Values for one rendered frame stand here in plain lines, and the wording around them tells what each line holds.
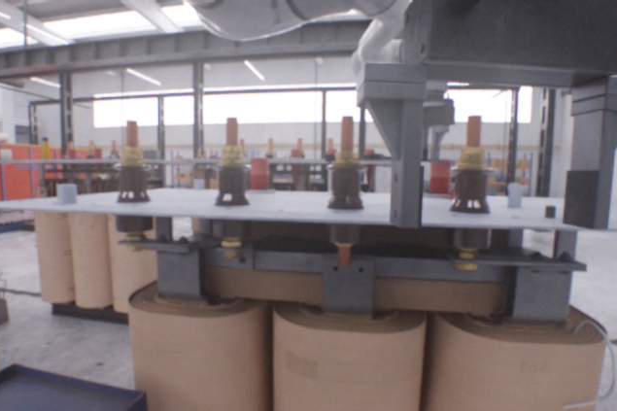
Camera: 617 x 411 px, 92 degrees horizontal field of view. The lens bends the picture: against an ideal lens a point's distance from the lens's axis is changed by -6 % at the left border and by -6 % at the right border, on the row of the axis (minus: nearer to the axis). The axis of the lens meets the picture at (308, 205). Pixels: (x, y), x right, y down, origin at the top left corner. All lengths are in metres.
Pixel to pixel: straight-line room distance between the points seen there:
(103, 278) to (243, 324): 2.63
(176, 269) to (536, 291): 0.88
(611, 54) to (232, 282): 0.89
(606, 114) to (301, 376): 0.78
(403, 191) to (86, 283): 3.36
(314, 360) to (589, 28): 0.76
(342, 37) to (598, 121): 9.06
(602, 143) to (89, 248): 3.35
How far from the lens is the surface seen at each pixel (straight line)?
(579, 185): 0.29
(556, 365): 0.94
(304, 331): 0.81
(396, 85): 0.21
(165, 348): 0.97
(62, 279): 3.74
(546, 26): 0.25
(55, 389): 1.13
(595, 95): 0.29
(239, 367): 0.96
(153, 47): 11.04
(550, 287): 0.90
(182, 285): 0.92
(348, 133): 0.72
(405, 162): 0.21
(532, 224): 0.67
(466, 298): 0.95
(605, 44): 0.28
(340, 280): 0.79
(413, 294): 0.91
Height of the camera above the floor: 1.44
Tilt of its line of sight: 6 degrees down
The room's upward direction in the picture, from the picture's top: 1 degrees clockwise
